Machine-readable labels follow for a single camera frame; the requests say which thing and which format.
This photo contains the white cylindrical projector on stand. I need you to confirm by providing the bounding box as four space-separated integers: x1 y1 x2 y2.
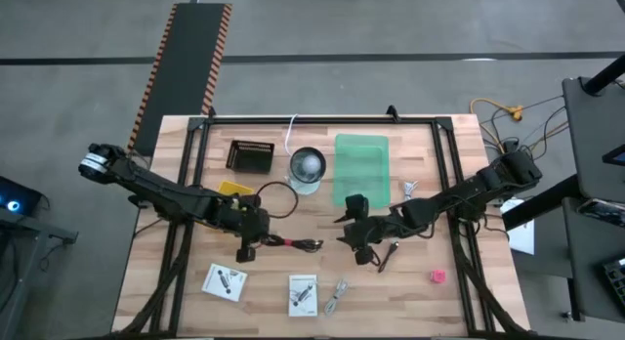
287 146 327 196

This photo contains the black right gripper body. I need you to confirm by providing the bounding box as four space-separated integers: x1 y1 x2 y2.
341 192 406 267

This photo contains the white paper sheet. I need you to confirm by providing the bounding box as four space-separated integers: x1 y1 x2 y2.
500 197 537 256

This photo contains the black plastic slotted basket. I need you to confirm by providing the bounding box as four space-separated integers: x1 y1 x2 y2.
226 139 275 175

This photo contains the yellow floor cable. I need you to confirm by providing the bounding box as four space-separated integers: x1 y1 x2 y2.
469 98 526 155

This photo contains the translucent green plastic bin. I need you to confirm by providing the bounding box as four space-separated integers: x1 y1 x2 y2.
331 133 392 209

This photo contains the dark tablet device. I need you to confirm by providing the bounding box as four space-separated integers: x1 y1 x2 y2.
601 144 625 168

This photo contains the yellow plastic slotted basket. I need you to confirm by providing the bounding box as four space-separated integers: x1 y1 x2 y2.
217 180 255 209

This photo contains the white leaflet with device print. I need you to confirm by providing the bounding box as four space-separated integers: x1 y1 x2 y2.
200 262 249 303

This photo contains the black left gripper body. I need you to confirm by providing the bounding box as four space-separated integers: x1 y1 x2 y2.
214 192 263 264

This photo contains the white projector power cable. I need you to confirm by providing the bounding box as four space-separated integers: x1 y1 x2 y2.
284 113 298 155

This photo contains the short black cable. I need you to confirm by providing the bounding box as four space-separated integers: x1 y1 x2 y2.
377 240 399 275

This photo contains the grey braided cable bundle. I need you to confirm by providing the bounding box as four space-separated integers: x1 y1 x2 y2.
323 278 351 318

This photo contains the dark grey side table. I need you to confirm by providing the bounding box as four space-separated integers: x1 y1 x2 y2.
563 197 625 321
561 76 625 204

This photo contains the grey cart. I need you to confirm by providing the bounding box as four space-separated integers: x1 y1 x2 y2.
0 210 79 340

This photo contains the phone with colourful screen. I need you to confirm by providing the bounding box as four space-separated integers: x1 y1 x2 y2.
578 197 625 229

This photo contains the black computer with blue light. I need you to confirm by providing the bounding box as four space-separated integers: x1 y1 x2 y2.
0 176 44 218

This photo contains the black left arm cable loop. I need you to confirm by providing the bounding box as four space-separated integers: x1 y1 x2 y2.
254 181 300 220

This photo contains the white Acer manual booklet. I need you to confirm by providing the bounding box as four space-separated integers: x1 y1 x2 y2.
287 274 319 319

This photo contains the black floor cable tangle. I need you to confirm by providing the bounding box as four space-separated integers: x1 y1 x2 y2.
480 93 570 158

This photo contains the black pole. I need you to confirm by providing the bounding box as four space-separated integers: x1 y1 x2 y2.
583 54 625 96

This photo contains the black hazard-striped floor mat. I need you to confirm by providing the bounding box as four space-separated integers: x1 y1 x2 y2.
125 2 233 158

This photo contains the black keypad device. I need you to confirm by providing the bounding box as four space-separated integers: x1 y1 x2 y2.
601 255 625 310

